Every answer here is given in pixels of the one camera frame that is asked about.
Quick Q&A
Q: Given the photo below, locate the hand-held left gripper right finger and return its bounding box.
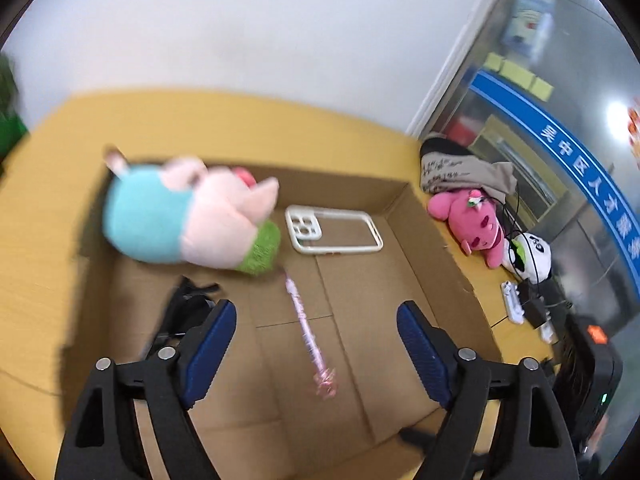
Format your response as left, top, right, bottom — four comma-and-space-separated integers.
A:
396, 300, 577, 480

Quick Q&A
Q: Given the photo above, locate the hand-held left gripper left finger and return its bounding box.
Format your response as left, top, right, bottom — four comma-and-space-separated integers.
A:
54, 299, 238, 480

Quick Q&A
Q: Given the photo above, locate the cardboard box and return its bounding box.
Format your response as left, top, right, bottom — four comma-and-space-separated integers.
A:
62, 152, 503, 480

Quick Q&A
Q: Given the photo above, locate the pink pen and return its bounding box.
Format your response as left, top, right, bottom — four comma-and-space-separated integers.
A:
284, 270, 337, 401

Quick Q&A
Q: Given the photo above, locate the pink pig plush toy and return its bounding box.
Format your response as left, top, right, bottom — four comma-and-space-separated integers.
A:
102, 145, 282, 277

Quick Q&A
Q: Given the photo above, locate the black object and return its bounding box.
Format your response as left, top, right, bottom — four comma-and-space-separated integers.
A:
150, 276, 223, 361

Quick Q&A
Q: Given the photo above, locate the black power adapter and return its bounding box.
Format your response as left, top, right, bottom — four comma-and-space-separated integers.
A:
520, 285, 551, 329

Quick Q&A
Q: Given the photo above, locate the white power strip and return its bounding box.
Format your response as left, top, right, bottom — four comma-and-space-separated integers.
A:
501, 280, 526, 324

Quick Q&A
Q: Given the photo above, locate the panda plush toy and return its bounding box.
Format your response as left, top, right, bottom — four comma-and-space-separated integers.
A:
501, 232, 553, 282

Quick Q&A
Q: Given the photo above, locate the pink bear plush toy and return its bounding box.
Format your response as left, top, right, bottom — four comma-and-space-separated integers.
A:
426, 187, 507, 268

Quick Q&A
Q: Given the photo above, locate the white phone case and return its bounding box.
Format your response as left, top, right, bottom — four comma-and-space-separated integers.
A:
285, 205, 384, 255

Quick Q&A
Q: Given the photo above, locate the grey printed cloth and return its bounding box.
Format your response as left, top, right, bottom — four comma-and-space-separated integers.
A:
419, 132, 518, 202

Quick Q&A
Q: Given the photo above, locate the blue window banner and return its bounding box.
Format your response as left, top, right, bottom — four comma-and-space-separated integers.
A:
467, 70, 640, 271

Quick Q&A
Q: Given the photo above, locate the red window sticker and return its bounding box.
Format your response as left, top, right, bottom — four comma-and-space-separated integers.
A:
626, 100, 640, 161

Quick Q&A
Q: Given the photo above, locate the green cloth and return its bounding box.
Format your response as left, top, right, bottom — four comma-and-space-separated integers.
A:
0, 110, 29, 157

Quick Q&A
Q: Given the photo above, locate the black cable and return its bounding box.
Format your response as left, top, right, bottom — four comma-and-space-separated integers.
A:
500, 180, 532, 261

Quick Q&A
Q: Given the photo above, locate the blue wall poster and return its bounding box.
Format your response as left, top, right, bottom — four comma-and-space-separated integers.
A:
501, 0, 557, 57

